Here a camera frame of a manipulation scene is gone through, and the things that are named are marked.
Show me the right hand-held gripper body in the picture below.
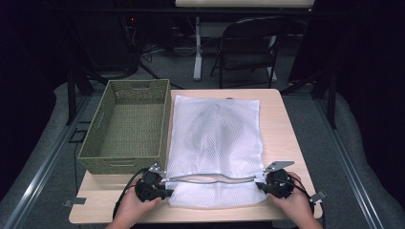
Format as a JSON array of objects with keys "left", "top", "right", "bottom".
[{"left": 264, "top": 160, "right": 296, "bottom": 200}]

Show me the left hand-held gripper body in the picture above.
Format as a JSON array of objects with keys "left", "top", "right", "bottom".
[{"left": 135, "top": 163, "right": 167, "bottom": 203}]

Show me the white mesh laundry bag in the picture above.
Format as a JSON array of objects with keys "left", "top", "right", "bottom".
[{"left": 164, "top": 94, "right": 268, "bottom": 210}]

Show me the green woven basket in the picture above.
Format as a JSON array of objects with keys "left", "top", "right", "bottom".
[{"left": 76, "top": 78, "right": 172, "bottom": 176}]

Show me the beige cloth garment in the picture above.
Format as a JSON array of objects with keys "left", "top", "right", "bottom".
[{"left": 185, "top": 104, "right": 254, "bottom": 166}]

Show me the person's right hand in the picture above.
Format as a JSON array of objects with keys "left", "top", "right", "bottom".
[{"left": 267, "top": 172, "right": 315, "bottom": 220}]

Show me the person's left hand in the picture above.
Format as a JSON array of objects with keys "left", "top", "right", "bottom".
[{"left": 112, "top": 177, "right": 162, "bottom": 224}]

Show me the grey tape strip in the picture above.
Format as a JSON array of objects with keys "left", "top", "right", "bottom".
[
  {"left": 309, "top": 190, "right": 328, "bottom": 204},
  {"left": 62, "top": 197, "right": 87, "bottom": 208}
]

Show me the black metal stand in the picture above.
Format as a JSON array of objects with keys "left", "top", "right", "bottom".
[
  {"left": 65, "top": 65, "right": 109, "bottom": 126},
  {"left": 280, "top": 68, "right": 338, "bottom": 130}
]

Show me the white desk leg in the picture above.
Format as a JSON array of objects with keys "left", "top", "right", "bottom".
[{"left": 193, "top": 16, "right": 203, "bottom": 82}]

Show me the black folding chair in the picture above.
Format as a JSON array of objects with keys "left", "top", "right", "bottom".
[{"left": 209, "top": 16, "right": 289, "bottom": 90}]

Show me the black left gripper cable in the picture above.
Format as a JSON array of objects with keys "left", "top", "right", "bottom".
[{"left": 112, "top": 167, "right": 149, "bottom": 220}]

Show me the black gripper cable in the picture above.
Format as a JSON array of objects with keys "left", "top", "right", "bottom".
[
  {"left": 276, "top": 177, "right": 327, "bottom": 229},
  {"left": 112, "top": 167, "right": 149, "bottom": 220}
]

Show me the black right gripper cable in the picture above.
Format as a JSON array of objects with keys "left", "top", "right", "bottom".
[{"left": 276, "top": 177, "right": 327, "bottom": 229}]

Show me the metal floor rail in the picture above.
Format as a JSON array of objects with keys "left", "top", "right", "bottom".
[
  {"left": 2, "top": 94, "right": 94, "bottom": 229},
  {"left": 313, "top": 94, "right": 385, "bottom": 229}
]

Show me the bundle of floor cables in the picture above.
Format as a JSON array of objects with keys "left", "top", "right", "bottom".
[{"left": 139, "top": 41, "right": 197, "bottom": 63}]

